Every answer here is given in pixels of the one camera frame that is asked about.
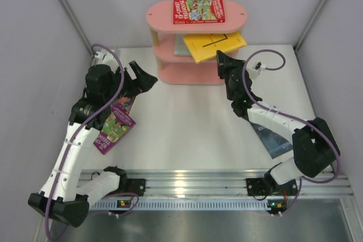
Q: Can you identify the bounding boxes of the pink three-tier shelf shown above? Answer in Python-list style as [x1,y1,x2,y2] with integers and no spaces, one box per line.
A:
[146,0,247,85]

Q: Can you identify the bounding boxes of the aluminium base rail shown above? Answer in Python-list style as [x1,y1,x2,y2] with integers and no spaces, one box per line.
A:
[45,49,355,214]

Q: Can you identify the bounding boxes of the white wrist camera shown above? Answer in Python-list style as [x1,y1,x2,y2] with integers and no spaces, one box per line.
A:
[93,49,119,69]
[247,62,267,80]

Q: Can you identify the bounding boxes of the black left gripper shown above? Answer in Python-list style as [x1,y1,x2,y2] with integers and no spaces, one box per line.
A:
[104,60,157,104]

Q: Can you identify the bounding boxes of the purple treehouse book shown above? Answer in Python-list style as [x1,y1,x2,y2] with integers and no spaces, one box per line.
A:
[94,96,136,155]

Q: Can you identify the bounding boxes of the dark blue book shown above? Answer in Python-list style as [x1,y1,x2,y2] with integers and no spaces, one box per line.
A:
[250,123,293,159]

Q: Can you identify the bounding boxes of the yellow Little Prince book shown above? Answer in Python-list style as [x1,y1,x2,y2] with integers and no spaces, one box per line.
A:
[183,32,247,63]

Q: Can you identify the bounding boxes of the pale green hardcover book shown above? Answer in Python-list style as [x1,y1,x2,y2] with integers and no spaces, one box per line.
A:
[174,34,191,57]

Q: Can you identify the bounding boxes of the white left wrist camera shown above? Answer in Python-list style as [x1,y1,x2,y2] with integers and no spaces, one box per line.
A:
[93,49,119,69]

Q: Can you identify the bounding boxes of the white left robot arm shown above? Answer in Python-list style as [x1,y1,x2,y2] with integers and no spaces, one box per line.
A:
[28,61,158,227]

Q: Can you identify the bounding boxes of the red treehouse book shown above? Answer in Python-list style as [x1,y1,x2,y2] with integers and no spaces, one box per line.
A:
[173,0,225,24]

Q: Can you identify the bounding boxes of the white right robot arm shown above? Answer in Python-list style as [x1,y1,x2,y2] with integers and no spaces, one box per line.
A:
[216,50,340,195]

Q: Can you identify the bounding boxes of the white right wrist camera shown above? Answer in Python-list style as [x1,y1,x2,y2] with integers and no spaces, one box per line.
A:
[247,62,267,80]

